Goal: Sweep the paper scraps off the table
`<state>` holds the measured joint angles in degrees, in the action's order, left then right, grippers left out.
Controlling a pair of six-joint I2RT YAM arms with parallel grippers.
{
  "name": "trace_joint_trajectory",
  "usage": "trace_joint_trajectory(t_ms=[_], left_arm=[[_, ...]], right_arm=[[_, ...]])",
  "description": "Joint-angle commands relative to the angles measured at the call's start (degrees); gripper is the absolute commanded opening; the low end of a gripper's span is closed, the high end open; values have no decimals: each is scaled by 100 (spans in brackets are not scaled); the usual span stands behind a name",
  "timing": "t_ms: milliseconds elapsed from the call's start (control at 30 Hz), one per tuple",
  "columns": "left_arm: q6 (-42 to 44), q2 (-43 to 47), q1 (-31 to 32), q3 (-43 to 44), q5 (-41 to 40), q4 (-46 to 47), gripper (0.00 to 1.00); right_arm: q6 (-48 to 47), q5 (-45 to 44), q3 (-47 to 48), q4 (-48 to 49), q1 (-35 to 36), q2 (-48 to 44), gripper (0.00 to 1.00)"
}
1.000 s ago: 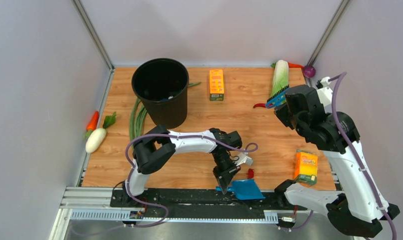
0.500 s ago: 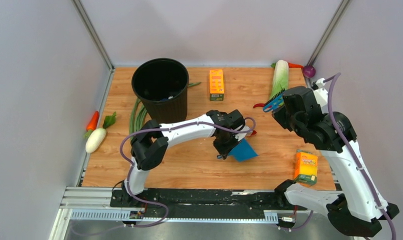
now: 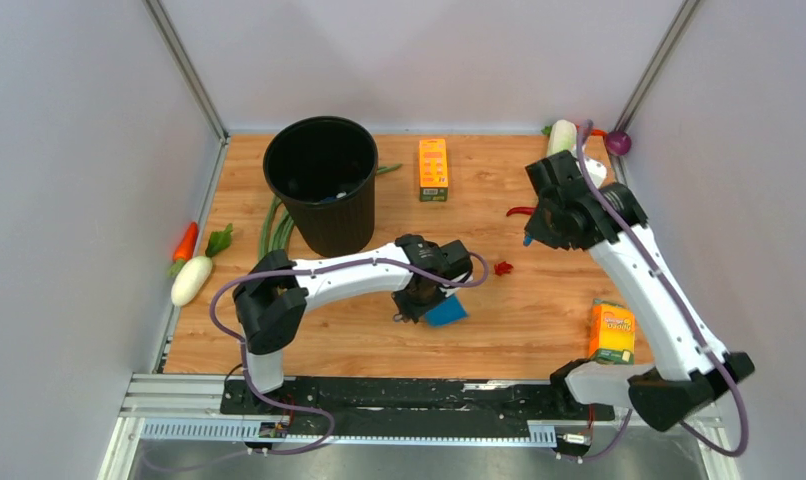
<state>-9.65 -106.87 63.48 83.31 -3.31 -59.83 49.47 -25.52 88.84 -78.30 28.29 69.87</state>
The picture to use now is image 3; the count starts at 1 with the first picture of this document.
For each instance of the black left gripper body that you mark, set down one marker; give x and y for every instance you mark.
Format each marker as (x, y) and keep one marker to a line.
(412, 305)

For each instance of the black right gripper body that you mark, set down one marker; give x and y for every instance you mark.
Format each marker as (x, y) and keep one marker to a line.
(542, 227)

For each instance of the blue plastic dustpan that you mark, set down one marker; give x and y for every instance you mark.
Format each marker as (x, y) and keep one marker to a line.
(447, 312)

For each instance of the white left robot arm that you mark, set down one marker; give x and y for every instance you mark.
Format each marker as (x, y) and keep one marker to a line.
(271, 301)

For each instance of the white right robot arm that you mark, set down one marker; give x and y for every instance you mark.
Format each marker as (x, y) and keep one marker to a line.
(692, 368)

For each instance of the red chili pepper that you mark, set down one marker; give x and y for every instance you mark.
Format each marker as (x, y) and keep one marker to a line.
(520, 210)

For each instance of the napa cabbage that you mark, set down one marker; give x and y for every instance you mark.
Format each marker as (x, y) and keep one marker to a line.
(562, 136)

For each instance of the red paper scrap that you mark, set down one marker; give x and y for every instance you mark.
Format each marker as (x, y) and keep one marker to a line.
(502, 268)

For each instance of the orange carrot at back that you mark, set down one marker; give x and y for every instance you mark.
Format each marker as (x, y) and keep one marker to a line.
(594, 131)

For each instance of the orange carrot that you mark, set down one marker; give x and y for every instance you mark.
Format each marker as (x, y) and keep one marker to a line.
(594, 131)
(184, 251)

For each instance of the purple onion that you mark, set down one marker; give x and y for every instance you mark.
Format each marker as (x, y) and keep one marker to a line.
(618, 143)

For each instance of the orange juice box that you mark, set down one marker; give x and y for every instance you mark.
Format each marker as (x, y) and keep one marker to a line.
(612, 333)

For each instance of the yellow orange carton box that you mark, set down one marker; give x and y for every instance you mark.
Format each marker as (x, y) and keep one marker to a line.
(433, 170)

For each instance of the black plastic bin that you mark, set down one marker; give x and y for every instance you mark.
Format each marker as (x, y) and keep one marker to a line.
(324, 170)

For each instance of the green long beans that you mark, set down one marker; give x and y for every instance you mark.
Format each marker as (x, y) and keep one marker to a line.
(276, 229)

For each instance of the white radish with leaves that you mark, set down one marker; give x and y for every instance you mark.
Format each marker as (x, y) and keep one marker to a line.
(191, 278)

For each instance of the orange carrot at left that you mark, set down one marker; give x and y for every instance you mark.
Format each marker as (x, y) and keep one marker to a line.
(184, 251)

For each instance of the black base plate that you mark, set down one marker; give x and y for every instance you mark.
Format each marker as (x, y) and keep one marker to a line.
(417, 408)

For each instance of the aluminium frame rail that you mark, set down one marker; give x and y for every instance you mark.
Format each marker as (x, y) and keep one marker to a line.
(187, 408)

